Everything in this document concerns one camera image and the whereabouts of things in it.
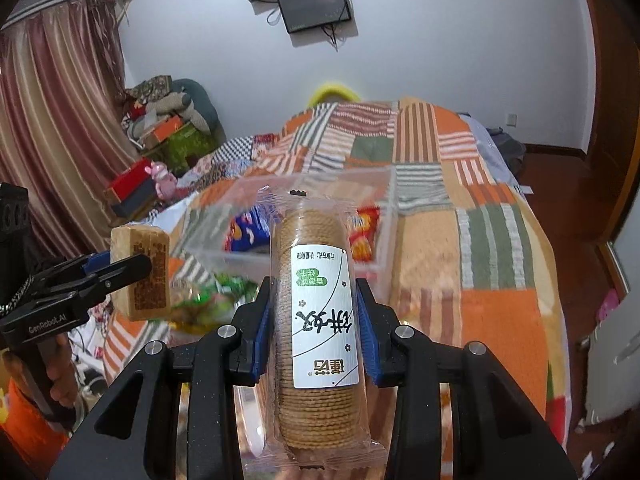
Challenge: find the striped pink curtain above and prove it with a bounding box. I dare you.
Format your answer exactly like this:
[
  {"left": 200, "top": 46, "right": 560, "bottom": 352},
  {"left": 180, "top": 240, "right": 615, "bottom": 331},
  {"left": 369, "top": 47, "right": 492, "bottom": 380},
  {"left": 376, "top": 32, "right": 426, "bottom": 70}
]
[{"left": 0, "top": 0, "right": 132, "bottom": 266}]

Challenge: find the green candy packet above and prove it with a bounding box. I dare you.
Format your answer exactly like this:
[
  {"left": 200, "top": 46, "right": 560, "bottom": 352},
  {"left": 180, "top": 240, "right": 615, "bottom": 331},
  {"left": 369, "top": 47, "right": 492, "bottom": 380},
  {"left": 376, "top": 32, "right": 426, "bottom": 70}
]
[{"left": 171, "top": 271, "right": 252, "bottom": 336}]

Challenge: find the small black wall monitor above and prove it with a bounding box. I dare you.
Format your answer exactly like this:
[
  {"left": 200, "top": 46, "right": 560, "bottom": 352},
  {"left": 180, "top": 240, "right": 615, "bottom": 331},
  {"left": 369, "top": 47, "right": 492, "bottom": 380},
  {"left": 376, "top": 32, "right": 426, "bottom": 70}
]
[{"left": 276, "top": 0, "right": 352, "bottom": 35}]

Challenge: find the yellow plastic object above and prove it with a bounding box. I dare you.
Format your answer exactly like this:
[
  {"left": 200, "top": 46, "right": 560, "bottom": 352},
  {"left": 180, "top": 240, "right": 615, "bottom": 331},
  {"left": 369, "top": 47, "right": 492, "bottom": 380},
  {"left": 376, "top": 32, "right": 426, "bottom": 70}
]
[{"left": 309, "top": 81, "right": 362, "bottom": 107}]

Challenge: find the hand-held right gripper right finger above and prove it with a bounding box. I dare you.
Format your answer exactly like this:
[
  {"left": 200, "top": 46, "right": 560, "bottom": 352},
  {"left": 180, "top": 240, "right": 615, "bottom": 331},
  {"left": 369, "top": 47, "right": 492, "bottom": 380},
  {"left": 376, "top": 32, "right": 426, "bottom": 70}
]
[{"left": 355, "top": 278, "right": 585, "bottom": 480}]

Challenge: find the dark grey box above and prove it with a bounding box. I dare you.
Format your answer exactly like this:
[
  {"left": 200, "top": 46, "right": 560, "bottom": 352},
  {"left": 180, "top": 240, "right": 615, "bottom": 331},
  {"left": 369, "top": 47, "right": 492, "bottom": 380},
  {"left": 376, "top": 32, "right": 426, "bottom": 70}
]
[{"left": 111, "top": 180, "right": 162, "bottom": 222}]

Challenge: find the brown wooden door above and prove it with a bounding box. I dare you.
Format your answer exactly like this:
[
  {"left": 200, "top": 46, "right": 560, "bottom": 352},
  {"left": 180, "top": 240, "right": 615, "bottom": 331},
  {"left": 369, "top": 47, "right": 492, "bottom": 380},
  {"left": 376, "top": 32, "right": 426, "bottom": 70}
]
[{"left": 575, "top": 0, "right": 640, "bottom": 261}]

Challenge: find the pink plush toy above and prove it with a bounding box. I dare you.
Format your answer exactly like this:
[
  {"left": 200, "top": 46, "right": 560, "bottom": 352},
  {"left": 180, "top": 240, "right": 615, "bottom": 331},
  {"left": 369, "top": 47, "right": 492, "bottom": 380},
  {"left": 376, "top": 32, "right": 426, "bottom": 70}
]
[{"left": 146, "top": 161, "right": 180, "bottom": 201}]

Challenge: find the red and yellow snack packet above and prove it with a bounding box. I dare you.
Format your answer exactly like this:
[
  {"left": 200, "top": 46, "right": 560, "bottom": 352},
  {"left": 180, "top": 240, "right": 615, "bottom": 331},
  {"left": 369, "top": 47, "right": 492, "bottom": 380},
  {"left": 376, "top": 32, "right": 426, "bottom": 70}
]
[{"left": 348, "top": 206, "right": 382, "bottom": 262}]

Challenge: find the checkered cloth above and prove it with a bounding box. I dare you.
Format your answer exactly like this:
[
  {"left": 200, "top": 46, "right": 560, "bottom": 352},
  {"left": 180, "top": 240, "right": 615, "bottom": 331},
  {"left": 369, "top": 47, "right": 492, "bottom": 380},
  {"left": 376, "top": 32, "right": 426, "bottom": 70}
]
[{"left": 189, "top": 134, "right": 281, "bottom": 187}]

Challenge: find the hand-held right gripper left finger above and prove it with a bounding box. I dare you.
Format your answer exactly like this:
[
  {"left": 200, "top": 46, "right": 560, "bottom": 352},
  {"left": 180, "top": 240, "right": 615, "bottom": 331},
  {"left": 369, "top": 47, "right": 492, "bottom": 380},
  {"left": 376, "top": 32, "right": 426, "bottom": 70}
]
[{"left": 47, "top": 275, "right": 274, "bottom": 480}]

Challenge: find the pink slipper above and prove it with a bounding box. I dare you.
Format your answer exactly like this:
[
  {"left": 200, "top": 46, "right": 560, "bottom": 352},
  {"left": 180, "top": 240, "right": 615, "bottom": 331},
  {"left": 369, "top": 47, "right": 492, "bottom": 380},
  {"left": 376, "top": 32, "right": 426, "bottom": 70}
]
[{"left": 596, "top": 289, "right": 621, "bottom": 322}]

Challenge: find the red box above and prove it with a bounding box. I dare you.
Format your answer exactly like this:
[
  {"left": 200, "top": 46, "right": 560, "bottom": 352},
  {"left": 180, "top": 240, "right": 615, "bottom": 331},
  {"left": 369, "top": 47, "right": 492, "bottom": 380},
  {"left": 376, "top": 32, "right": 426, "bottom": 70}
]
[{"left": 106, "top": 158, "right": 152, "bottom": 204}]

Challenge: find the tan snack packet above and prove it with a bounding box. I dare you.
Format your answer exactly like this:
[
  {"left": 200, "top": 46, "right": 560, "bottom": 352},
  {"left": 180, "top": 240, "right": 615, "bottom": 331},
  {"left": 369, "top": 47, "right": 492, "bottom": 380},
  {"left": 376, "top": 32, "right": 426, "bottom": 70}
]
[{"left": 109, "top": 224, "right": 172, "bottom": 322}]

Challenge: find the patchwork striped blanket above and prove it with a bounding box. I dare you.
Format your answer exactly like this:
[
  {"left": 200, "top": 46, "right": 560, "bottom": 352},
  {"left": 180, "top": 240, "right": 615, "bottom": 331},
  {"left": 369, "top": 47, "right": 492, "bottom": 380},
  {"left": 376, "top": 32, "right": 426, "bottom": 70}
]
[{"left": 90, "top": 99, "right": 573, "bottom": 456}]

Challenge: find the blue snack packet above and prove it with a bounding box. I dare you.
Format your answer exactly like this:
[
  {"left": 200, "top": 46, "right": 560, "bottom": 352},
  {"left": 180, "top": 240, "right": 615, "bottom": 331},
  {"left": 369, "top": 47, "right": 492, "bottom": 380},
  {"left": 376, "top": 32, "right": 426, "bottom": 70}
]
[{"left": 224, "top": 209, "right": 274, "bottom": 252}]

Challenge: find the orange shoe box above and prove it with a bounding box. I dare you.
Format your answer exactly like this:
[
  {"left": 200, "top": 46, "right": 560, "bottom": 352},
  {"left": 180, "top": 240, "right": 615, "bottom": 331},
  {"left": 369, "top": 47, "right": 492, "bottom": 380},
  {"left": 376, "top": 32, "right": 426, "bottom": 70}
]
[{"left": 151, "top": 115, "right": 185, "bottom": 143}]

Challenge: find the clear plastic container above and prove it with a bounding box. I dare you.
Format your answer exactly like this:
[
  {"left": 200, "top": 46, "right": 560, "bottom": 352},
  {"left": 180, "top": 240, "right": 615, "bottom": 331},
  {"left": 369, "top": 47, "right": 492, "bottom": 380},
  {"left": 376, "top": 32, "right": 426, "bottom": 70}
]
[{"left": 169, "top": 166, "right": 402, "bottom": 286}]

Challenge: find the white bag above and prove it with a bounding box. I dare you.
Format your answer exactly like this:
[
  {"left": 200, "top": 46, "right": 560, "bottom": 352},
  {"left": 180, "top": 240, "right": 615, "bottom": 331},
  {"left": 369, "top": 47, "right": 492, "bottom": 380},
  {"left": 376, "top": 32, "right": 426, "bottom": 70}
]
[{"left": 582, "top": 305, "right": 640, "bottom": 428}]

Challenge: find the clear round cracker packet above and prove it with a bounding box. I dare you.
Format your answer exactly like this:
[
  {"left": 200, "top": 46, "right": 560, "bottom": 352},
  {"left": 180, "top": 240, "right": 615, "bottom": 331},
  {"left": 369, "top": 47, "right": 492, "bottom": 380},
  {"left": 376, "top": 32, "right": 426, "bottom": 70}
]
[{"left": 257, "top": 185, "right": 389, "bottom": 472}]

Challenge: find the person's left hand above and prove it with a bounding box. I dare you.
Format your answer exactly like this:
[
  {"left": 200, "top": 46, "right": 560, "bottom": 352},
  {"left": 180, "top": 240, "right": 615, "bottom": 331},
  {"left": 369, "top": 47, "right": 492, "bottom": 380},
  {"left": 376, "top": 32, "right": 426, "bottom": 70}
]
[{"left": 42, "top": 334, "right": 83, "bottom": 431}]

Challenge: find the dark bag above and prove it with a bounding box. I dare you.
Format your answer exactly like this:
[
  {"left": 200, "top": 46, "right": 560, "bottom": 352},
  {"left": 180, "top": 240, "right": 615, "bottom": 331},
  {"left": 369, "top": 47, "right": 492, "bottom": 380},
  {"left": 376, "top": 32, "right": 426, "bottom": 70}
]
[{"left": 487, "top": 127, "right": 527, "bottom": 181}]

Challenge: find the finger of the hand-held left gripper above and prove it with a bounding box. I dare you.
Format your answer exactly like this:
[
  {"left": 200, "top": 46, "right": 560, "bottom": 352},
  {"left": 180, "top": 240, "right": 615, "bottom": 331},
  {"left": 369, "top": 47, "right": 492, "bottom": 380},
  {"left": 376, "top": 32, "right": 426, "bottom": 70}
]
[
  {"left": 30, "top": 253, "right": 153, "bottom": 306},
  {"left": 64, "top": 251, "right": 113, "bottom": 277}
]

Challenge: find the pile of clothes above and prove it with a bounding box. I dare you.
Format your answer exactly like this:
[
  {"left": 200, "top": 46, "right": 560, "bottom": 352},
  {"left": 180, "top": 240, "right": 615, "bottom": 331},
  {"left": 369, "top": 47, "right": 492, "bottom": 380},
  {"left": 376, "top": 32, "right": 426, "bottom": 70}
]
[{"left": 120, "top": 76, "right": 226, "bottom": 141}]

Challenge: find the green cardboard box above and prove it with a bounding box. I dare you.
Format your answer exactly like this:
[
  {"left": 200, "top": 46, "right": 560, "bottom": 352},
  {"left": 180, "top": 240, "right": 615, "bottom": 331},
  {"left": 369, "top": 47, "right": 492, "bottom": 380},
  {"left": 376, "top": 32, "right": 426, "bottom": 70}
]
[{"left": 142, "top": 127, "right": 217, "bottom": 175}]

